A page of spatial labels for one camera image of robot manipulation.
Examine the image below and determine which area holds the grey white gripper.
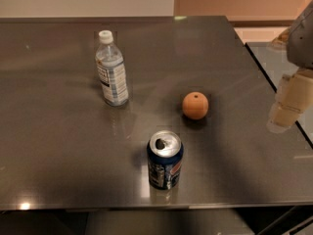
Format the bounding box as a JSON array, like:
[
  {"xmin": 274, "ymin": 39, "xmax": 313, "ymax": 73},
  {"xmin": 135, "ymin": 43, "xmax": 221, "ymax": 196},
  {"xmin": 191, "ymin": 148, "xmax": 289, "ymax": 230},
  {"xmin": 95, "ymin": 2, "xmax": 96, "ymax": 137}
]
[{"xmin": 267, "ymin": 1, "xmax": 313, "ymax": 133}]

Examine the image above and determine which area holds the orange fruit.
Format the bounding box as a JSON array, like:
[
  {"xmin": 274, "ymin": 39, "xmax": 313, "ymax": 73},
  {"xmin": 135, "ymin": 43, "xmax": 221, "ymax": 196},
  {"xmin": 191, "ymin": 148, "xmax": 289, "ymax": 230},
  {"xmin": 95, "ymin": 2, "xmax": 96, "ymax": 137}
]
[{"xmin": 182, "ymin": 92, "xmax": 209, "ymax": 120}]

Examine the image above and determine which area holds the blue soda can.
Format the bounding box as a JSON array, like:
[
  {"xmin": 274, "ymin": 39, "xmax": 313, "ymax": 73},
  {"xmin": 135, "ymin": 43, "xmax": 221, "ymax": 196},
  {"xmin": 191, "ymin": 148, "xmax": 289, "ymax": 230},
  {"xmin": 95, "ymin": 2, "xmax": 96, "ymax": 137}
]
[{"xmin": 147, "ymin": 130, "xmax": 184, "ymax": 190}]

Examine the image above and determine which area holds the clear blue-label plastic bottle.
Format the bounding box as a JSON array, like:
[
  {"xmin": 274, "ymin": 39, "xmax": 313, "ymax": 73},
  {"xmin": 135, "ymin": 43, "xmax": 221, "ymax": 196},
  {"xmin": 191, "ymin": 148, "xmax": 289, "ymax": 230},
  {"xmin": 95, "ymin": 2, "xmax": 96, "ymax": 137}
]
[{"xmin": 95, "ymin": 30, "xmax": 129, "ymax": 107}]

